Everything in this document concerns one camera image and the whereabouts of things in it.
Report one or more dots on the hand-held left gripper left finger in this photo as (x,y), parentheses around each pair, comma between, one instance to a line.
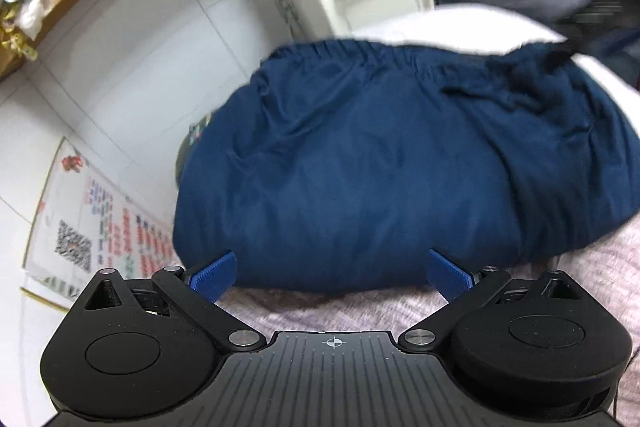
(215,278)

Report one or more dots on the wall poster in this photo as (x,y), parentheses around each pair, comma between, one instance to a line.
(100,217)

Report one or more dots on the navy blue jacket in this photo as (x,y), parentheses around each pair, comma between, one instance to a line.
(375,167)

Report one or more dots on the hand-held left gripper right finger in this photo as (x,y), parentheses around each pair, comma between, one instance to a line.
(448,278)

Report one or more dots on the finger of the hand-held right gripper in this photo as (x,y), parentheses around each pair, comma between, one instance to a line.
(567,54)

